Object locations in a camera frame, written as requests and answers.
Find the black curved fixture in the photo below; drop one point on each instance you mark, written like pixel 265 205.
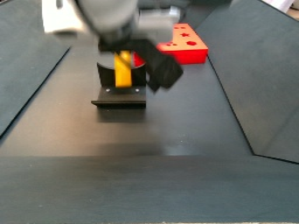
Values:
pixel 121 97

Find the yellow oval peg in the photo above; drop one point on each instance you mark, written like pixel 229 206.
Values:
pixel 124 69

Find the red foam shape block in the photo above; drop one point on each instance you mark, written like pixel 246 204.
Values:
pixel 182 43

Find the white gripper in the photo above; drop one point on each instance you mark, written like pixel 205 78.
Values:
pixel 116 20

